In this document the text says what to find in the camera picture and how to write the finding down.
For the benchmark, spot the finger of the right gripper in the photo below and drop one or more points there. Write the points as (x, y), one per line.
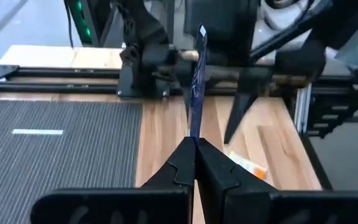
(244, 99)
(189, 102)

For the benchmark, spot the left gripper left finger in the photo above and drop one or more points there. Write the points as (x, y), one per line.
(154, 205)

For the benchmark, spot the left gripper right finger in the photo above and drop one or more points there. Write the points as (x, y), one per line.
(244, 205)

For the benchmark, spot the purple tea packet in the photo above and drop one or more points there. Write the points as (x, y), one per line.
(197, 93)

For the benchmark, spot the white orange tea packet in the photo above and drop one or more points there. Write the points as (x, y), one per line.
(250, 166)

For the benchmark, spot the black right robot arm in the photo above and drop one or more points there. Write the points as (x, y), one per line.
(141, 31)

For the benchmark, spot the dark ribbed mat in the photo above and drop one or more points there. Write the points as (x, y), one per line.
(57, 155)

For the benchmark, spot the black box green lights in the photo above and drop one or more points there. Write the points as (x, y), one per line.
(82, 18)

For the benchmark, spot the white strip label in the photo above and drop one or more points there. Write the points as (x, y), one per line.
(37, 132)

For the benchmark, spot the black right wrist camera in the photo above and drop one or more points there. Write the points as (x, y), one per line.
(222, 31)

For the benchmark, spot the black aluminium table frame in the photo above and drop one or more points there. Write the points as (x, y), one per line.
(57, 73)

